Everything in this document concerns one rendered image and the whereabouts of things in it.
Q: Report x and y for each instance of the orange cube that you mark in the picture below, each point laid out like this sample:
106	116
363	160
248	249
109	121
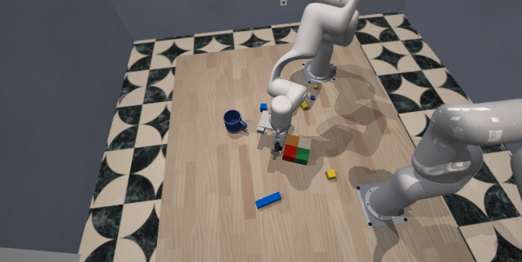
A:
292	140

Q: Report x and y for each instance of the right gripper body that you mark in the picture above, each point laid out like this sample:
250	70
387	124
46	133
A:
281	138

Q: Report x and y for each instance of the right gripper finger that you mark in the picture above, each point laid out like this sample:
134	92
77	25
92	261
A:
277	147

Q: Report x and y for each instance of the yellow cube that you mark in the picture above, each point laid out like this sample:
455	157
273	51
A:
330	174

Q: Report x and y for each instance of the dark blue mug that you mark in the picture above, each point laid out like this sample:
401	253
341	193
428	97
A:
233	121

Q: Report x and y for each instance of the yellow rectangular bar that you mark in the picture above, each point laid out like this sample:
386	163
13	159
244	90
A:
304	106

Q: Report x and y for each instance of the red cube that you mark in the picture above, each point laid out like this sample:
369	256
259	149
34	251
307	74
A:
289	153

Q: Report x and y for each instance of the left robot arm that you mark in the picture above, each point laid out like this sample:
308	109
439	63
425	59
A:
441	164

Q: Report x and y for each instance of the green cube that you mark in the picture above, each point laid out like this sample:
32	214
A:
302	156

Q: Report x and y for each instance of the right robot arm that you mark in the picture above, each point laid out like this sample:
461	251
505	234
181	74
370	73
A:
323	24

